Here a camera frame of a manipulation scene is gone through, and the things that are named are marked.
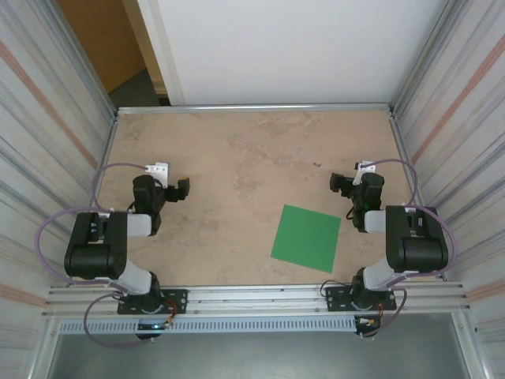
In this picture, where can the green paper sheet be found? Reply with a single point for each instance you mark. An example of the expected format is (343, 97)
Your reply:
(305, 237)

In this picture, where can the white door frame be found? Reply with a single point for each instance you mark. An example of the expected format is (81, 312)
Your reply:
(159, 59)

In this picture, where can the aluminium table side rail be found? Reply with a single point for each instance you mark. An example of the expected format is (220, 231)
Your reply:
(400, 146)
(107, 147)

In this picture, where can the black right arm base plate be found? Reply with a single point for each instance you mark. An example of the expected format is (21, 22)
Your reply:
(335, 301)

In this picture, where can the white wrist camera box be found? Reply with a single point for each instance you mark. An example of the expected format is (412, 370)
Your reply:
(363, 169)
(159, 172)

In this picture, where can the brown wooden door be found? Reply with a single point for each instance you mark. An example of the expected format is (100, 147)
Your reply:
(102, 39)

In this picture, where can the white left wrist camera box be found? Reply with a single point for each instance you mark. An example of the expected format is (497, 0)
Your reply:
(159, 172)

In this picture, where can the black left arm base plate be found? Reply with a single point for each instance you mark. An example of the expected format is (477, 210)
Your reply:
(177, 302)

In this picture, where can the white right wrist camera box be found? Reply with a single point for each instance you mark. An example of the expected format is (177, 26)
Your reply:
(363, 169)

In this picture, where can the aluminium table end rail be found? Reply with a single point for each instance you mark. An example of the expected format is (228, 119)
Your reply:
(256, 108)

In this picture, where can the aluminium corner post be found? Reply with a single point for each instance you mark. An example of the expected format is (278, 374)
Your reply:
(75, 43)
(428, 43)

